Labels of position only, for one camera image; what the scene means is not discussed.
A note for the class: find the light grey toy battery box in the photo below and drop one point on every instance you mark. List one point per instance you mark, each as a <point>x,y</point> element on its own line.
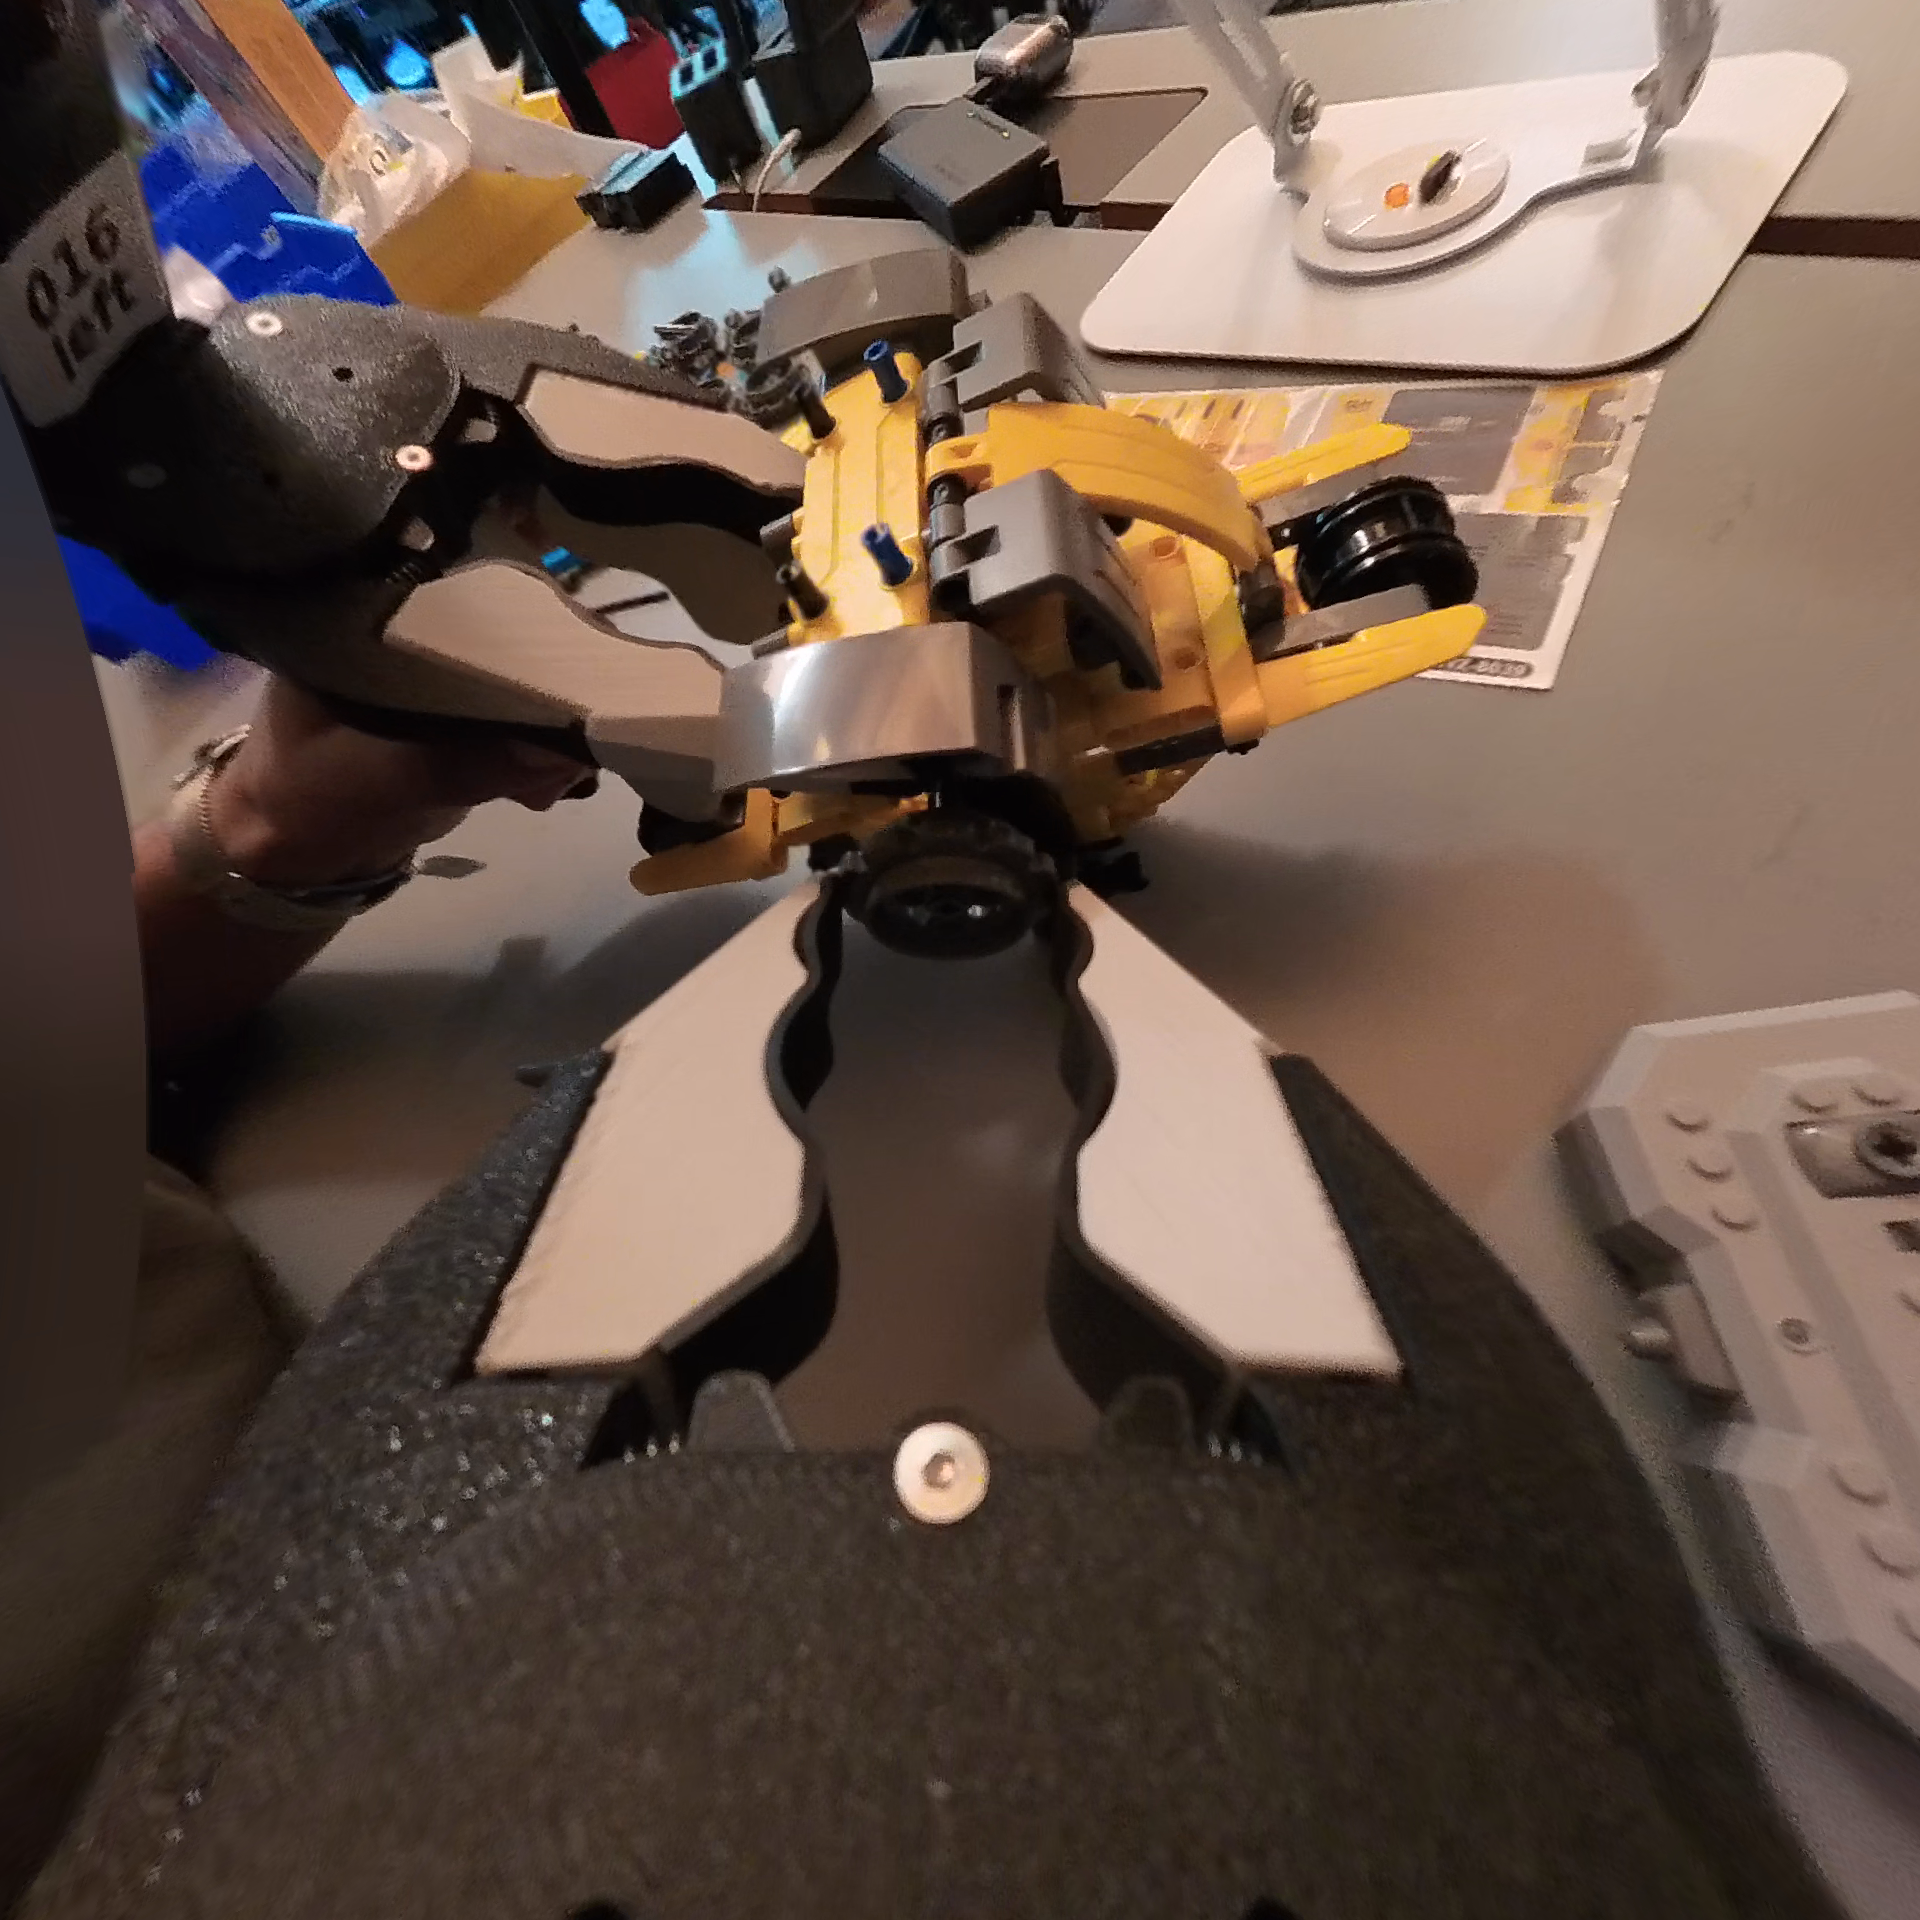
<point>1770,1275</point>

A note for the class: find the yellow grey sticker sheet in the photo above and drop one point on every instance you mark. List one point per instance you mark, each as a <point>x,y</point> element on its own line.
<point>1547,493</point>

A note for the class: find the person's left hand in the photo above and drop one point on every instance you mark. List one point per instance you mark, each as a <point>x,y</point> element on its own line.
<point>375,796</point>

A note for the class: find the small blue parts bin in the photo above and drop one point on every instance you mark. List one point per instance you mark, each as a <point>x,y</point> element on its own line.
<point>142,616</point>
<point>255,241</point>

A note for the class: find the red object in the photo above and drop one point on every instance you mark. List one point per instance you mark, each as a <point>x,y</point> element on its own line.
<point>629,76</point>

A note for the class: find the black power adapter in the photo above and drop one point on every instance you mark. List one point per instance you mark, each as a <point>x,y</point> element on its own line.
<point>722,112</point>

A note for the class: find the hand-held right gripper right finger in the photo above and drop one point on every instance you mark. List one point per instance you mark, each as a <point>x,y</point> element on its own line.
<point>1214,1184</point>

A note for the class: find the yellow plastic bin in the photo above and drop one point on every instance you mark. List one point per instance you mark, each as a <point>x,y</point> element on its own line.
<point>494,241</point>

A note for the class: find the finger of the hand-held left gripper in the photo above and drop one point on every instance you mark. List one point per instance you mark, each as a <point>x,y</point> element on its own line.
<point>662,435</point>
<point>511,644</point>

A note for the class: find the grey toy gear wheel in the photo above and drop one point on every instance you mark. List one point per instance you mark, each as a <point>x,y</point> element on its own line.
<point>939,900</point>

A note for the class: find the silver metal device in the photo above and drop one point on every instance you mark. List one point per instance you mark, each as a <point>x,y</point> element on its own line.
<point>1022,58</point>

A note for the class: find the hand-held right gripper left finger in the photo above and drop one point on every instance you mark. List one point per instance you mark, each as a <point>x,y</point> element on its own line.
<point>662,1170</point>

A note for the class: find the white book stand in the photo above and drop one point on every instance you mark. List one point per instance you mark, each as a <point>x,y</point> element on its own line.
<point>1651,225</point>

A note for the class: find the person's left forearm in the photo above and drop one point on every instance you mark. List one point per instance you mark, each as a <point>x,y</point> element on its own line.
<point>211,961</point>

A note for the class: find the clear plastic bag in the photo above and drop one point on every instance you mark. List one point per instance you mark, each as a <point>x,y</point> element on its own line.
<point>389,165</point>

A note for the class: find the person's tan pants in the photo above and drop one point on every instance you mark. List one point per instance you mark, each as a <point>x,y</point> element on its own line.
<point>119,1425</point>

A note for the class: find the wooden board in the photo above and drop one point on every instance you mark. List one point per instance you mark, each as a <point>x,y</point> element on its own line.
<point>278,76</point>

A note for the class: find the pile of loose toy parts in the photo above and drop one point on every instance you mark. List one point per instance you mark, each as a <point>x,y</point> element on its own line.
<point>704,339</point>

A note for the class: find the black square box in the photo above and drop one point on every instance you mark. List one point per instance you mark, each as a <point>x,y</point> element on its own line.
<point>960,165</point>

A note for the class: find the yellow toy brick vehicle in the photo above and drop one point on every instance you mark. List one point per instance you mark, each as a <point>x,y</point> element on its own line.
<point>1141,480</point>

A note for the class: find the small black case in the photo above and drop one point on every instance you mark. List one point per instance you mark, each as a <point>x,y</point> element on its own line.
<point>639,188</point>

